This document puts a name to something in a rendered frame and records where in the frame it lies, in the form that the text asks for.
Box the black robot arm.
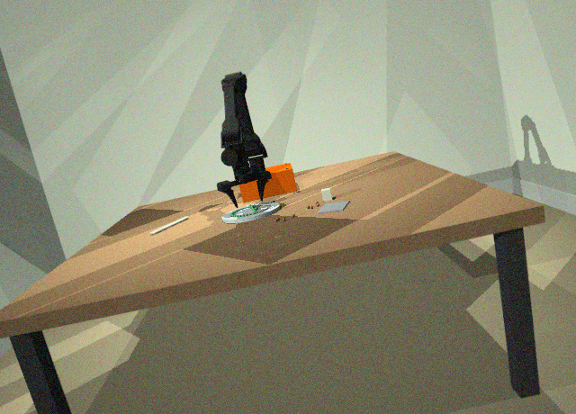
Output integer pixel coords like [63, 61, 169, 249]
[220, 72, 267, 184]

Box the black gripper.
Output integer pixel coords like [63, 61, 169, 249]
[217, 160, 272, 208]

